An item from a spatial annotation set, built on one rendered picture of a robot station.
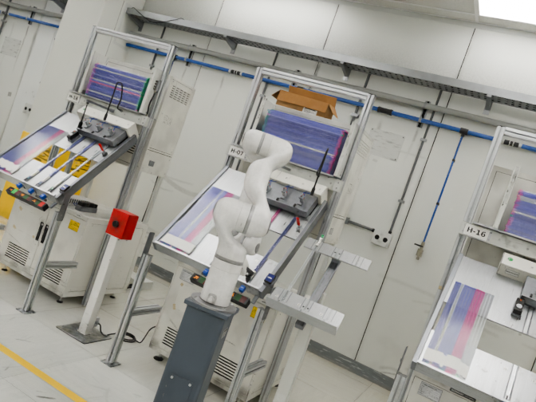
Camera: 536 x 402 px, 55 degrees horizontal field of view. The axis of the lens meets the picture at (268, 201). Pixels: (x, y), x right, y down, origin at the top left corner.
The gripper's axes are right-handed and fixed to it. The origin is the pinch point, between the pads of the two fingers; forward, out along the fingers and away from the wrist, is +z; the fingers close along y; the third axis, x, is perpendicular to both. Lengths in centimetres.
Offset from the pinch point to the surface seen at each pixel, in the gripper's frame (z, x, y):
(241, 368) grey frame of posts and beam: 36.5, -25.4, 12.6
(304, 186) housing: 2, 72, -4
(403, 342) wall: 176, 111, 60
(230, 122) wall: 91, 204, -157
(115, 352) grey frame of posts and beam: 54, -44, -60
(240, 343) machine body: 58, -4, -4
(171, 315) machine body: 61, -8, -52
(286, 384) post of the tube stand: 41, -19, 34
